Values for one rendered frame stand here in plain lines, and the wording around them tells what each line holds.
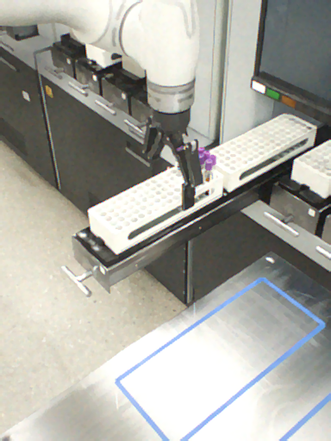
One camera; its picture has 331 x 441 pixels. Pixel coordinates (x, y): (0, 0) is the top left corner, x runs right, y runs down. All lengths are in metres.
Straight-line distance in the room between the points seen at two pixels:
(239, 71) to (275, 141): 0.20
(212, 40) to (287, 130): 0.29
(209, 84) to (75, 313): 1.01
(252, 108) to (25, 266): 1.24
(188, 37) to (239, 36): 0.41
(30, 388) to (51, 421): 1.04
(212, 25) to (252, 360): 0.83
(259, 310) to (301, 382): 0.15
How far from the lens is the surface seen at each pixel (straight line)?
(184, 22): 0.97
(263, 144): 1.35
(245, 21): 1.36
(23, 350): 2.03
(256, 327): 0.99
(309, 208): 1.27
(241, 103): 1.43
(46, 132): 2.33
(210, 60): 1.47
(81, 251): 1.17
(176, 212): 1.20
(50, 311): 2.12
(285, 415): 0.90
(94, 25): 1.05
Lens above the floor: 1.59
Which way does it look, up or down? 40 degrees down
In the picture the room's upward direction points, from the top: 1 degrees counter-clockwise
